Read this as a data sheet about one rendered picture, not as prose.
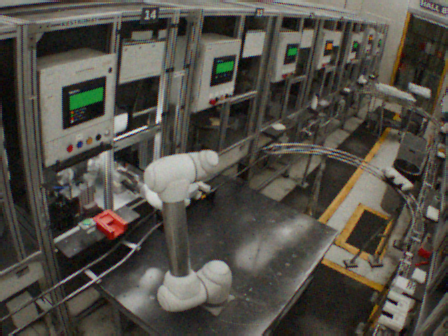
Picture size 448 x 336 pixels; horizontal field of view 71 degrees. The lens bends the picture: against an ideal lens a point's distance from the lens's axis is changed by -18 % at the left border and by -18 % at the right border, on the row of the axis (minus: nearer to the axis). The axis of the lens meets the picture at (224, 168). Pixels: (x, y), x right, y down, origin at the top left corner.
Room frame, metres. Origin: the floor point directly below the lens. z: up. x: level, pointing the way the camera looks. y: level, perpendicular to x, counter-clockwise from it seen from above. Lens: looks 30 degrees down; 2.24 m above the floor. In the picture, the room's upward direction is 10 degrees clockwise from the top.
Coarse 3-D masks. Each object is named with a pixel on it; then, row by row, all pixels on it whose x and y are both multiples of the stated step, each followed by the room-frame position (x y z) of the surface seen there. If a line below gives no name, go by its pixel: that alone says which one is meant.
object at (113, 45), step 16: (112, 32) 1.61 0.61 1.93; (176, 32) 2.00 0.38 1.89; (112, 48) 1.62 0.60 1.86; (112, 112) 1.64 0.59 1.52; (112, 128) 1.64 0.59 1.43; (112, 144) 1.64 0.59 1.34; (160, 144) 1.98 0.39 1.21; (112, 160) 1.64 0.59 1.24; (112, 176) 1.64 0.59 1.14; (112, 192) 1.64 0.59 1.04; (112, 208) 1.64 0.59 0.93
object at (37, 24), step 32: (0, 0) 1.78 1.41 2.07; (32, 0) 1.96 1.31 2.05; (64, 0) 2.30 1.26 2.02; (96, 0) 2.43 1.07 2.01; (128, 0) 2.42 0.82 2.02; (32, 32) 1.24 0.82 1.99; (192, 32) 2.13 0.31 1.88; (32, 64) 1.24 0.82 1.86; (32, 128) 1.23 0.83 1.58; (128, 160) 2.20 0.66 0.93; (64, 288) 1.42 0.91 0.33
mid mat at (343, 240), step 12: (360, 204) 3.63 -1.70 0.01; (360, 216) 3.36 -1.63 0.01; (372, 216) 3.40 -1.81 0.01; (384, 216) 3.44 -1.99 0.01; (348, 228) 3.10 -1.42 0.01; (360, 228) 3.13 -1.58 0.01; (372, 228) 3.16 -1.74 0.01; (384, 228) 3.19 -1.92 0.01; (336, 240) 2.87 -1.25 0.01; (348, 240) 2.89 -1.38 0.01; (360, 240) 2.91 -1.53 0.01; (372, 252) 2.73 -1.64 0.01; (384, 252) 2.77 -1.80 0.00
